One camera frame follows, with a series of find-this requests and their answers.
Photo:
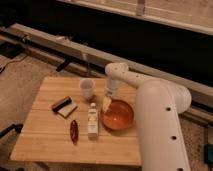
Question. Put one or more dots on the wooden board table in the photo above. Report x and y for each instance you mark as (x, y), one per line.
(45, 136)

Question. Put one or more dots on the metal sliding door rail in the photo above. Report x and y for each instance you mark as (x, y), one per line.
(201, 93)

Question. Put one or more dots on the black floor device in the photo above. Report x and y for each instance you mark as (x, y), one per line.
(10, 50)

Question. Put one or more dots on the red chili pepper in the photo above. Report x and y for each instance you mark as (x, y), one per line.
(74, 132)

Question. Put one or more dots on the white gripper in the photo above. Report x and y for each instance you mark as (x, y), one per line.
(111, 89)

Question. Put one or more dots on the blue box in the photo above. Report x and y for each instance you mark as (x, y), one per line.
(208, 154)

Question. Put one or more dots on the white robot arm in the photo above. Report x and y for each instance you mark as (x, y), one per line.
(158, 104)

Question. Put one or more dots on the white plastic cup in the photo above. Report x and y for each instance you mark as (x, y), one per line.
(87, 86)

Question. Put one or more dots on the orange ceramic bowl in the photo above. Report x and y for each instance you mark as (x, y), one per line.
(119, 115)

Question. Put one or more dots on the white glue bottle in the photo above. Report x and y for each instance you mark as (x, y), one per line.
(93, 121)

